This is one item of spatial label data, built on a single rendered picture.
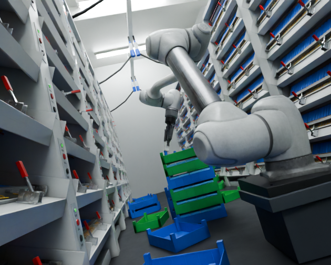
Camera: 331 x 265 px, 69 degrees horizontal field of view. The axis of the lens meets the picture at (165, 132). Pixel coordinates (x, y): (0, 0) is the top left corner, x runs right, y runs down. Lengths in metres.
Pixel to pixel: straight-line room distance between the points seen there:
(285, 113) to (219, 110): 0.22
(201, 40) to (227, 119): 0.55
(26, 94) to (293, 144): 0.82
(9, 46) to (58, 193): 0.37
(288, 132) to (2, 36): 0.80
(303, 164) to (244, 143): 0.22
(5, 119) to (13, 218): 0.18
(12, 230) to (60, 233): 0.27
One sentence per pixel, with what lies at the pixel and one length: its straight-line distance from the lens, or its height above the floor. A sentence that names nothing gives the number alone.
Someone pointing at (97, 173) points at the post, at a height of 0.44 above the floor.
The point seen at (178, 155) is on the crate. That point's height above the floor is 0.43.
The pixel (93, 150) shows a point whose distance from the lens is 1.41.
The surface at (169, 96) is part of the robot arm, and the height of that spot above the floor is 0.84.
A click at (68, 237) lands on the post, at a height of 0.25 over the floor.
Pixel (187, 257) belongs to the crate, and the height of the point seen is 0.04.
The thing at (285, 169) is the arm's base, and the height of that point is 0.25.
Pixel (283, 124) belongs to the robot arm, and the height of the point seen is 0.39.
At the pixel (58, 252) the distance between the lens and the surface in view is 0.73.
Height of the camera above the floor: 0.35
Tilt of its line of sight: 9 degrees up
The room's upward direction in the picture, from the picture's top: 16 degrees counter-clockwise
